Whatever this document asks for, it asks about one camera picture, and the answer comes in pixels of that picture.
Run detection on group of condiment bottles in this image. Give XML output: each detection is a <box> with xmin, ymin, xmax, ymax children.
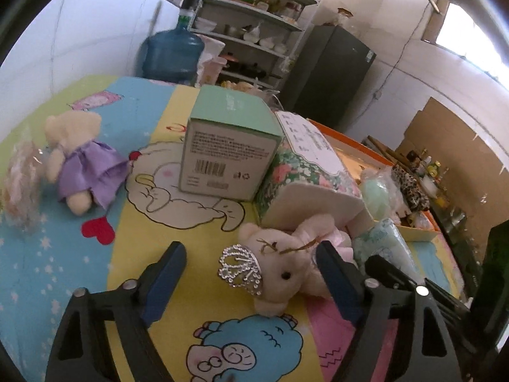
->
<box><xmin>406</xmin><ymin>148</ymin><xmax>448</xmax><ymax>192</ymax></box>

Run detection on floral tissue box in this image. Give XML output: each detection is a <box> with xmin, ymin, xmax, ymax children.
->
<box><xmin>254</xmin><ymin>110</ymin><xmax>370</xmax><ymax>229</ymax></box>

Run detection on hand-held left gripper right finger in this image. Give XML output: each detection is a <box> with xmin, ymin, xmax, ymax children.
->
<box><xmin>316</xmin><ymin>240</ymin><xmax>462</xmax><ymax>382</ymax></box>

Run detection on green plush in plastic bag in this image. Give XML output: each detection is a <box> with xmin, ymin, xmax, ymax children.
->
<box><xmin>358</xmin><ymin>167</ymin><xmax>410</xmax><ymax>223</ymax></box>

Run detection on leopard print scrunchie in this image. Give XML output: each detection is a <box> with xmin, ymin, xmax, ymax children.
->
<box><xmin>392</xmin><ymin>165</ymin><xmax>430</xmax><ymax>211</ymax></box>

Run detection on clear plastic bag of food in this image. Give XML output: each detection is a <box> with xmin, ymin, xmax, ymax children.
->
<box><xmin>220</xmin><ymin>80</ymin><xmax>281</xmax><ymax>108</ymax></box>

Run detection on cartoon printed tablecloth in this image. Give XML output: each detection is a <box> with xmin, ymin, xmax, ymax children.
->
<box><xmin>0</xmin><ymin>74</ymin><xmax>466</xmax><ymax>382</ymax></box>

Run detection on white kitchen shelf rack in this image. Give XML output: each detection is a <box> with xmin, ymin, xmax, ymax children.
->
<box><xmin>187</xmin><ymin>0</ymin><xmax>321</xmax><ymax>90</ymax></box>

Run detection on teddy bear in purple dress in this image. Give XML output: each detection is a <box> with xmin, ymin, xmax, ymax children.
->
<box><xmin>43</xmin><ymin>110</ymin><xmax>130</xmax><ymax>216</ymax></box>

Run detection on clear plastic wrapped trinket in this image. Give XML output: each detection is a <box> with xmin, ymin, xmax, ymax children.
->
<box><xmin>0</xmin><ymin>127</ymin><xmax>46</xmax><ymax>235</ymax></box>

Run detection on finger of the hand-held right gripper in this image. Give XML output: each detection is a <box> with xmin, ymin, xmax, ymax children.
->
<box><xmin>364</xmin><ymin>255</ymin><xmax>472</xmax><ymax>311</ymax></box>

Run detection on grey kitchen counter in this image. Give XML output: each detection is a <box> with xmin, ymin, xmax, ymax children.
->
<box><xmin>362</xmin><ymin>135</ymin><xmax>482</xmax><ymax>287</ymax></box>

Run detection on shallow orange-rimmed cardboard box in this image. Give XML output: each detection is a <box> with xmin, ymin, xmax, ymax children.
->
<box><xmin>306</xmin><ymin>118</ymin><xmax>442</xmax><ymax>243</ymax></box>

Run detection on dark grey refrigerator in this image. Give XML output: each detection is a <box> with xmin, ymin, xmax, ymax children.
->
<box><xmin>280</xmin><ymin>25</ymin><xmax>377</xmax><ymax>136</ymax></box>

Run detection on cardboard wall covering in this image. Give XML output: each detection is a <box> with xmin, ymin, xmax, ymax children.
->
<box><xmin>392</xmin><ymin>96</ymin><xmax>509</xmax><ymax>223</ymax></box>

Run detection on pink teddy bear with crown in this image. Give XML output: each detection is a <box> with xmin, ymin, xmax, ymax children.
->
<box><xmin>218</xmin><ymin>213</ymin><xmax>354</xmax><ymax>318</ymax></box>

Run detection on barred window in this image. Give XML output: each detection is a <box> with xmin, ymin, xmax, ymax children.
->
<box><xmin>422</xmin><ymin>0</ymin><xmax>509</xmax><ymax>84</ymax></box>

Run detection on mint green carton box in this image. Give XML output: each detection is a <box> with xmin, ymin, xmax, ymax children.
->
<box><xmin>178</xmin><ymin>86</ymin><xmax>284</xmax><ymax>202</ymax></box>

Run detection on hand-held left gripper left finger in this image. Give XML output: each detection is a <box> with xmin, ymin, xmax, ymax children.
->
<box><xmin>45</xmin><ymin>241</ymin><xmax>187</xmax><ymax>382</ymax></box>

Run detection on green floral tissue packet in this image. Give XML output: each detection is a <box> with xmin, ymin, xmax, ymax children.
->
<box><xmin>352</xmin><ymin>218</ymin><xmax>422</xmax><ymax>283</ymax></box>

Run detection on blue water jug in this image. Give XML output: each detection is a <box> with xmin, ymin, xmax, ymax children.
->
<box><xmin>137</xmin><ymin>28</ymin><xmax>205</xmax><ymax>86</ymax></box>

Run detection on white sacks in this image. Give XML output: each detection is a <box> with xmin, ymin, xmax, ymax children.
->
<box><xmin>197</xmin><ymin>40</ymin><xmax>227</xmax><ymax>88</ymax></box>

